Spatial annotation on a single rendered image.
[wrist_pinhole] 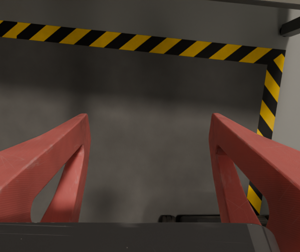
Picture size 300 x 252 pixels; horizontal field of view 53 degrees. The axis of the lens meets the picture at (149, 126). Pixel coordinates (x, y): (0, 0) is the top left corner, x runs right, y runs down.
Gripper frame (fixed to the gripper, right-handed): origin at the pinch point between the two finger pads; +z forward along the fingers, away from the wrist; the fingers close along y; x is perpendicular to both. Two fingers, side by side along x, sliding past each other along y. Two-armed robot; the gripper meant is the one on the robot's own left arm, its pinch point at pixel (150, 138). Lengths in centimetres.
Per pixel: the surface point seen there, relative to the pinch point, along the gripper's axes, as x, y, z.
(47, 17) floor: 25, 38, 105
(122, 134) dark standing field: 64, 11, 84
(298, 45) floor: 34, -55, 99
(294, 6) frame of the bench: 12, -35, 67
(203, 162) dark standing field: 73, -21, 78
